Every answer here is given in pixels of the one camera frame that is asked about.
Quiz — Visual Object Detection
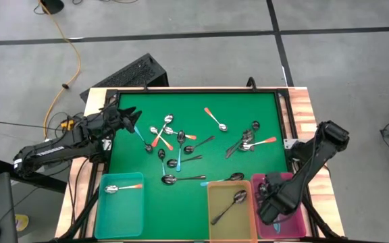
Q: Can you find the green table mat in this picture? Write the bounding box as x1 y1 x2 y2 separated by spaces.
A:
108 92 288 241

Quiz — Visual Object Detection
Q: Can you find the yellow purple floor sticker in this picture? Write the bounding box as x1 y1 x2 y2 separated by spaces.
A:
14 213 30 233

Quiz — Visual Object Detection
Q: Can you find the teal plastic bin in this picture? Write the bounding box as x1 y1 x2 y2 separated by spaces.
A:
94 171 145 240

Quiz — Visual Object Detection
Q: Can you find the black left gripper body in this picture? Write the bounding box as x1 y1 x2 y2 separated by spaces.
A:
103 107 130 133

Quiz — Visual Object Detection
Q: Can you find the black computer tower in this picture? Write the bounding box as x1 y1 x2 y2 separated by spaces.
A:
79 53 170 102

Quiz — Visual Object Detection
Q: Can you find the pink plastic bin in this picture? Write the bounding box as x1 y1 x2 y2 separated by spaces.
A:
250 171 307 240

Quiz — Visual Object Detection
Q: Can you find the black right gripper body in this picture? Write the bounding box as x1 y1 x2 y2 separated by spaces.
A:
268 171 304 216

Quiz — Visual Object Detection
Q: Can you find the orange plastic bin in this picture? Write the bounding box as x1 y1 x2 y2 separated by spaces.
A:
207 180 259 243

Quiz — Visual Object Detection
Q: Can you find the black support strut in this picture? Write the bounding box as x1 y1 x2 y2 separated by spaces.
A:
0 158 69 194
57 187 101 241
297 187 337 241

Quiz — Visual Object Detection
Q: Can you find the thin black floor cable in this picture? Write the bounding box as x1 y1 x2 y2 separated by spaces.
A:
0 119 49 130

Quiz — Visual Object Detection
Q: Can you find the orange extension cable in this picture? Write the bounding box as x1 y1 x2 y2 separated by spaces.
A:
38 0 82 131

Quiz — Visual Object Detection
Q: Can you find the black round stand base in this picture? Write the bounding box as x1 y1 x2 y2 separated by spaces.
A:
41 0 66 15

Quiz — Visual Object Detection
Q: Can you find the metal spoon at top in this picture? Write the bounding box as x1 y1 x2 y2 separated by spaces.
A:
166 155 203 169

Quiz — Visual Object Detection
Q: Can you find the pile of metal cutlery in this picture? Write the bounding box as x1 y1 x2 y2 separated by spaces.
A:
161 173 207 186

